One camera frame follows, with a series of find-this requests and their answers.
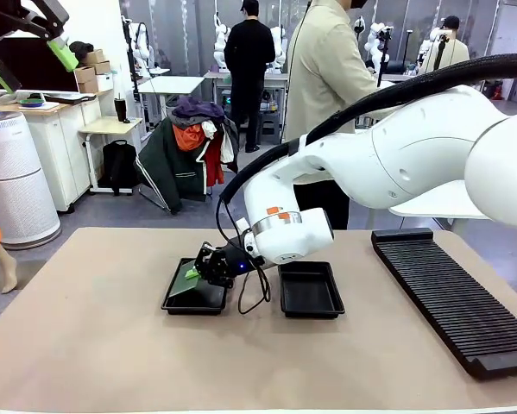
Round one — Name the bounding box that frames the black computer monitor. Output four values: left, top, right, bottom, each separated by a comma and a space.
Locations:
0, 36, 81, 94

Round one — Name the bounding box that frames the pile of jackets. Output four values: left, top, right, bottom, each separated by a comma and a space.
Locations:
135, 95, 241, 215

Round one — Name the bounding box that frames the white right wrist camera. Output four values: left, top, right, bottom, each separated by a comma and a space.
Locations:
235, 217, 254, 242

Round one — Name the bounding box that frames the black ESD tray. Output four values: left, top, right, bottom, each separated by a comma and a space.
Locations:
161, 257, 235, 317
278, 260, 346, 319

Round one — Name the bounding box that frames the black keyboard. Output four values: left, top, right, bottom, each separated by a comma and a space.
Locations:
44, 92, 98, 104

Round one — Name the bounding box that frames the black backpack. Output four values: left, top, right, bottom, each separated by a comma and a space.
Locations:
102, 139, 139, 196

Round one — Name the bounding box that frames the white work table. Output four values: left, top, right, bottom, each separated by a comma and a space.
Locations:
389, 179, 492, 221

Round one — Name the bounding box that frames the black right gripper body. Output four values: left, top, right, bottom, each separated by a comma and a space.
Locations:
214, 241, 263, 288

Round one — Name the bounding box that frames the small wooden side table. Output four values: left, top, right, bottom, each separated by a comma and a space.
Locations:
77, 116, 143, 195

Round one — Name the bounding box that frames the person in beige shirt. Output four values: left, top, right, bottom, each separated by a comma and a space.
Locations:
281, 0, 397, 230

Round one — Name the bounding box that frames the black slotted board rack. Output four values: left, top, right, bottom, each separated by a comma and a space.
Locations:
370, 228, 517, 380

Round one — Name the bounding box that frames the black right arm cable sleeve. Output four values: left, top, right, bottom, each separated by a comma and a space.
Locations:
217, 53, 517, 204

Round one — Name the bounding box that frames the white desk cabinet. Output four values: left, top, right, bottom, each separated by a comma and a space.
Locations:
0, 88, 112, 212

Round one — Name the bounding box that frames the black camera tripod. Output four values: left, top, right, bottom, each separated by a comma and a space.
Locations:
430, 34, 452, 74

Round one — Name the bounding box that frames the person in black clothes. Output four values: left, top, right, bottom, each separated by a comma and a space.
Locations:
223, 0, 276, 154

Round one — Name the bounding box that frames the person with black cap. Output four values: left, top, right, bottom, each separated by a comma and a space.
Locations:
419, 16, 470, 74

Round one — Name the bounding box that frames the white background table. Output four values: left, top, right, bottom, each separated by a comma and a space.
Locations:
136, 76, 205, 130

